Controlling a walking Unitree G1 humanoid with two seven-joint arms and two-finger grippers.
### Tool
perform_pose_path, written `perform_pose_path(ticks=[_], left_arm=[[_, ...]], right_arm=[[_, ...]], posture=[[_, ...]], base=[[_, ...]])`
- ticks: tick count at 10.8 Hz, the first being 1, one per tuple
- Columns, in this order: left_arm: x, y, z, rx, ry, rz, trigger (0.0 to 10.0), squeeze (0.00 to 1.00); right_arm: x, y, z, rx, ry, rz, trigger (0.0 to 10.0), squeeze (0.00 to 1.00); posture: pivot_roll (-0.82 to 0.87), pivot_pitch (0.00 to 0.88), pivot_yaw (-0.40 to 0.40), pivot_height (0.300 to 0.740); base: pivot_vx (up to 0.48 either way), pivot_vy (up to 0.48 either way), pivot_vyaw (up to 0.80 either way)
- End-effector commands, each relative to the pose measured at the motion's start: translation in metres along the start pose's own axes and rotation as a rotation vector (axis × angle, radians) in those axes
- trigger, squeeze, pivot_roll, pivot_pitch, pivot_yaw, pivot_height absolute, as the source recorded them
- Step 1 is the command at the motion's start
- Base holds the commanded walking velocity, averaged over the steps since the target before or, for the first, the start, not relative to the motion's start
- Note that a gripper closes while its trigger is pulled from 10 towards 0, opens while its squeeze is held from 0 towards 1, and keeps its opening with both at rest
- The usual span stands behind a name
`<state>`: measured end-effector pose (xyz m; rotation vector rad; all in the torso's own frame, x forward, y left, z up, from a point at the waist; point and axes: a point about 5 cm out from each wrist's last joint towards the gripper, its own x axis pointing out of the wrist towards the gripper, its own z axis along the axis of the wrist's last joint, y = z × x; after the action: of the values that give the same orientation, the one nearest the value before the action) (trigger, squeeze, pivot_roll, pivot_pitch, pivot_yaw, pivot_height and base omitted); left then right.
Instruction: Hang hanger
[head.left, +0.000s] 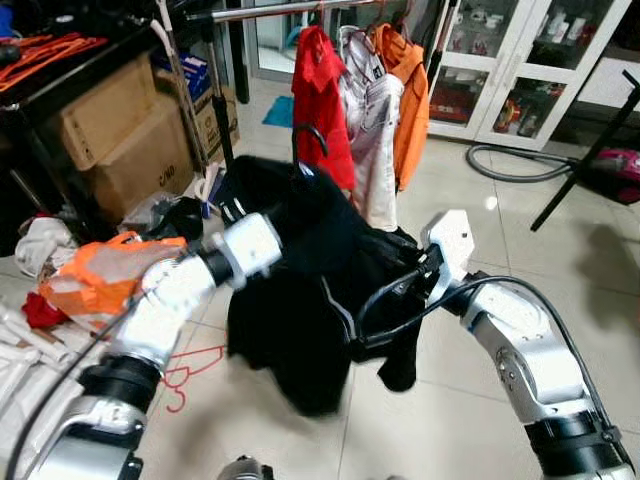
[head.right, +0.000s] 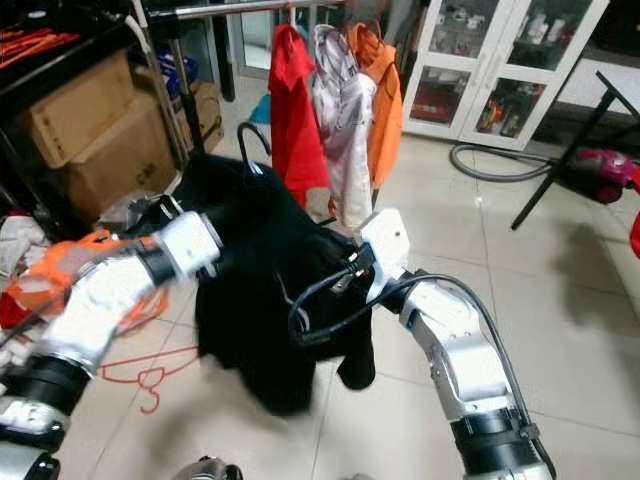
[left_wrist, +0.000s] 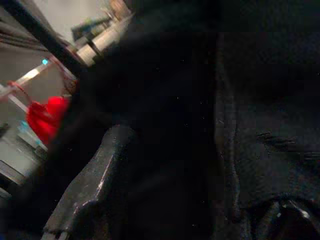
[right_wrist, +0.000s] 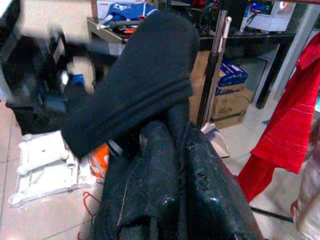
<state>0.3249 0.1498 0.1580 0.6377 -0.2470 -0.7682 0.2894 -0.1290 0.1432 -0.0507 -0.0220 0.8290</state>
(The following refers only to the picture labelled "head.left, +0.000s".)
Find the black clothes rack silver rod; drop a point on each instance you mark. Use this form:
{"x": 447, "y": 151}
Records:
{"x": 222, "y": 100}

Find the white crumpled garment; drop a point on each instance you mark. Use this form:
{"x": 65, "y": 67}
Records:
{"x": 45, "y": 245}

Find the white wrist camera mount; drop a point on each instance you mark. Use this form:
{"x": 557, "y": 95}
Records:
{"x": 255, "y": 245}
{"x": 450, "y": 240}

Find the orange white plastic bag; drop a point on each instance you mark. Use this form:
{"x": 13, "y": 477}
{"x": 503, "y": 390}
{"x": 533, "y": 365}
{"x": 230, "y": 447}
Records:
{"x": 100, "y": 275}

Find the white glass door cabinet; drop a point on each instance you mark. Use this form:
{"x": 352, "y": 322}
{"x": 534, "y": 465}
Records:
{"x": 500, "y": 60}

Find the black garment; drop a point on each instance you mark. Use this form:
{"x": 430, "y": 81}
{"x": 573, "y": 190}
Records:
{"x": 300, "y": 300}

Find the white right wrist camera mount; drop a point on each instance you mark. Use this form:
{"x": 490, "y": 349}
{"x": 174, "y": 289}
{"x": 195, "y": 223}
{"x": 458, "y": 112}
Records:
{"x": 450, "y": 240}

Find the small printed cardboard box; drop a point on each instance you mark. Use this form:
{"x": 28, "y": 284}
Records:
{"x": 210, "y": 130}

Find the plain brown cardboard box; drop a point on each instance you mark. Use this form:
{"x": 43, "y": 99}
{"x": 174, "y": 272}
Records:
{"x": 110, "y": 115}

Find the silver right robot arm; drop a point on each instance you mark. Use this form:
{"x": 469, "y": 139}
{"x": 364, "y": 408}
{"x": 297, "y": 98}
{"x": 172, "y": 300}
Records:
{"x": 530, "y": 360}

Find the white table black legs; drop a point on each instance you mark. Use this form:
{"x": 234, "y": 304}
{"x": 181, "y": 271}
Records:
{"x": 585, "y": 155}

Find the black work table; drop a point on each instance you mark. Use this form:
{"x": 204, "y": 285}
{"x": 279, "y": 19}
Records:
{"x": 80, "y": 75}

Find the large lettered cardboard box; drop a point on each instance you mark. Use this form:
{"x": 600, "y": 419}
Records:
{"x": 145, "y": 170}

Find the black clothes hanger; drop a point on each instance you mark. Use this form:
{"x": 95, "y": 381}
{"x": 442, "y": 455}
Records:
{"x": 310, "y": 125}

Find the crumpled clear plastic bag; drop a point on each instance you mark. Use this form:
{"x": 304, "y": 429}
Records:
{"x": 180, "y": 215}

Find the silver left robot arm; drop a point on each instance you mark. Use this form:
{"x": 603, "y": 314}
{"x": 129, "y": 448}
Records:
{"x": 165, "y": 300}

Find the orange hanger bundle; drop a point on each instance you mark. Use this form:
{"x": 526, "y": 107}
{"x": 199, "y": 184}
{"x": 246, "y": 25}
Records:
{"x": 60, "y": 50}

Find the white patterned hanging garment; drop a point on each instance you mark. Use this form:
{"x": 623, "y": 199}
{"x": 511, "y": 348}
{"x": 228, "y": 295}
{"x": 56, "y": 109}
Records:
{"x": 375, "y": 140}

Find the orange hanging shirt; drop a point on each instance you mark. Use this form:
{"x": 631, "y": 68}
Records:
{"x": 412, "y": 110}

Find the red hanging shirt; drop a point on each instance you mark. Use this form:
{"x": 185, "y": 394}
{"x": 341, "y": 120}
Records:
{"x": 320, "y": 90}

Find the teal floor mat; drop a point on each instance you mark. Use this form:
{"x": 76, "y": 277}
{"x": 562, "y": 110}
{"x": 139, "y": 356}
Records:
{"x": 278, "y": 112}

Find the red crumpled cloth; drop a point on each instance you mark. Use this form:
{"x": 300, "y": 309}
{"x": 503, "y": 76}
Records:
{"x": 42, "y": 312}

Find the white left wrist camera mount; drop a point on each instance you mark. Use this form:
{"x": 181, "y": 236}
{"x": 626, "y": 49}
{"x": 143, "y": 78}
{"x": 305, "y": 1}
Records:
{"x": 255, "y": 245}

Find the blue printed box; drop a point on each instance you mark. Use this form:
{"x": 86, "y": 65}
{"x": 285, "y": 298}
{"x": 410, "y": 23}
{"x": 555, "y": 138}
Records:
{"x": 192, "y": 75}

